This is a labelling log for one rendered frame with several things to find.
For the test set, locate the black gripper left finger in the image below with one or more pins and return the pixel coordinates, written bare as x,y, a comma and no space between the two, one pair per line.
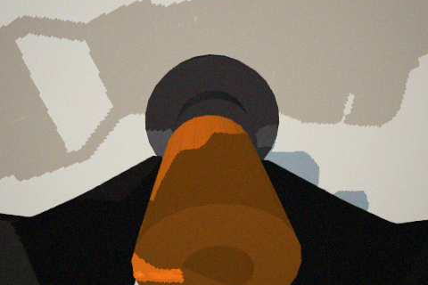
89,240

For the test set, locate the orange knob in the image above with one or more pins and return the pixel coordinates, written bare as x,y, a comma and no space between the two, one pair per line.
213,217

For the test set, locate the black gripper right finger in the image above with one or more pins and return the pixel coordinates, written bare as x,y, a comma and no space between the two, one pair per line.
342,244

